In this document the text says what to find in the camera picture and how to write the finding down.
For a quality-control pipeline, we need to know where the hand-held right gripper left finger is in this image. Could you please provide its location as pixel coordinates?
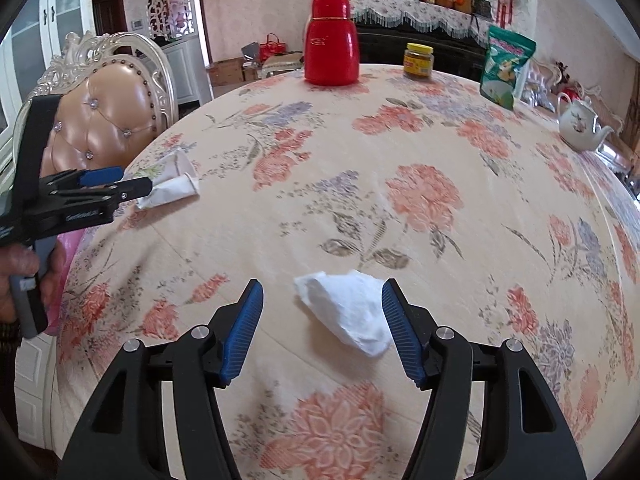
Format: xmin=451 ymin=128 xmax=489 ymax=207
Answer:
xmin=57 ymin=279 xmax=265 ymax=480

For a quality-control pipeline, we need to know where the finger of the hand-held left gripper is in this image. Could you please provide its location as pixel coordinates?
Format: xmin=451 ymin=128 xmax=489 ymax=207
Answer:
xmin=47 ymin=176 xmax=153 ymax=216
xmin=42 ymin=166 xmax=126 ymax=196

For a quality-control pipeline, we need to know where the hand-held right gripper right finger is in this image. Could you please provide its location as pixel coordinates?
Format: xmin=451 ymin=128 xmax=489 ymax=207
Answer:
xmin=381 ymin=279 xmax=587 ymax=480

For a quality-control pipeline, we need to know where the white tissue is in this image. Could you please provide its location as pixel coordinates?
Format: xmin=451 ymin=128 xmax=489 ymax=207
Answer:
xmin=293 ymin=270 xmax=394 ymax=358

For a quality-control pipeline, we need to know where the pink trash bag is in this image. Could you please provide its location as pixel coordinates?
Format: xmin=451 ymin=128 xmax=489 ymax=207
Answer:
xmin=45 ymin=231 xmax=85 ymax=333

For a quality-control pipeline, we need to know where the person's left hand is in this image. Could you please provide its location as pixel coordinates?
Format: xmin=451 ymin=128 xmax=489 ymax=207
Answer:
xmin=0 ymin=245 xmax=68 ymax=323

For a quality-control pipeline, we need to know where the ornate white tufted chair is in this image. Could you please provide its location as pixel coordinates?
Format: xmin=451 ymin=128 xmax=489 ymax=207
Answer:
xmin=22 ymin=31 xmax=178 ymax=181

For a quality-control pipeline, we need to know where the floral tablecloth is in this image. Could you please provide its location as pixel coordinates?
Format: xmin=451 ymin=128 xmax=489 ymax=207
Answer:
xmin=57 ymin=62 xmax=640 ymax=480

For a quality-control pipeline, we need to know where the brown cardboard box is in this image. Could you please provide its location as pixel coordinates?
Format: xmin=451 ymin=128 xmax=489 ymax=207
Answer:
xmin=207 ymin=58 xmax=246 ymax=86

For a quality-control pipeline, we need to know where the dark brown door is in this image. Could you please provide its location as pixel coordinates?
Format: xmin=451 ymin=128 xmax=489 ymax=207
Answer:
xmin=91 ymin=0 xmax=126 ymax=36

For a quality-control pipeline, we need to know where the white glass-door cabinet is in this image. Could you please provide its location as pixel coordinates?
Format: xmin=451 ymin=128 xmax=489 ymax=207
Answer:
xmin=0 ymin=0 xmax=96 ymax=161

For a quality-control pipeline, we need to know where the white carved screen partition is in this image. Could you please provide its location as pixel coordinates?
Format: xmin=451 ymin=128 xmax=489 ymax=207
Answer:
xmin=145 ymin=0 xmax=191 ymax=43

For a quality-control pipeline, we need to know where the chair with beige cushion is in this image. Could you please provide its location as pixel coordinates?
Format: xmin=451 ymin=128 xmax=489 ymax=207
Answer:
xmin=260 ymin=12 xmax=313 ymax=78

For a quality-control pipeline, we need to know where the red gift bag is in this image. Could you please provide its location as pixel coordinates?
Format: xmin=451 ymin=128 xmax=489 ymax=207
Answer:
xmin=259 ymin=33 xmax=288 ymax=57

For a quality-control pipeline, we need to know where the red thermos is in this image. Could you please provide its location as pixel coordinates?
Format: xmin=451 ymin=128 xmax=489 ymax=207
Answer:
xmin=304 ymin=0 xmax=360 ymax=86

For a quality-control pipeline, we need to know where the yellow-lidded jar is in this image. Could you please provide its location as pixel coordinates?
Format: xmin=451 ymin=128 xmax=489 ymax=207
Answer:
xmin=403 ymin=42 xmax=434 ymax=80

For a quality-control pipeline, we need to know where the white floral teapot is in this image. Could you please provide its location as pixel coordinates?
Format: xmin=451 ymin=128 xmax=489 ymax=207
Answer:
xmin=557 ymin=92 xmax=615 ymax=152

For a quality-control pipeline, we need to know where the green snack bag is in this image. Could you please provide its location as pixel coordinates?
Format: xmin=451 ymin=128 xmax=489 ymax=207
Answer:
xmin=480 ymin=25 xmax=537 ymax=111

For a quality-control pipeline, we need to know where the black piano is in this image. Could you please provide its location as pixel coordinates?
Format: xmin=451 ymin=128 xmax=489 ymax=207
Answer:
xmin=357 ymin=27 xmax=493 ymax=81

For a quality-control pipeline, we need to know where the ornate white sofa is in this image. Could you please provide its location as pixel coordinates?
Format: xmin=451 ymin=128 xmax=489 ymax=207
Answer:
xmin=520 ymin=57 xmax=631 ymax=136

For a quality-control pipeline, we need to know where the floral lace piano cover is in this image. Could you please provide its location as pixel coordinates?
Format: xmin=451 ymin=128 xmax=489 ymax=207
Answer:
xmin=346 ymin=0 xmax=496 ymax=38

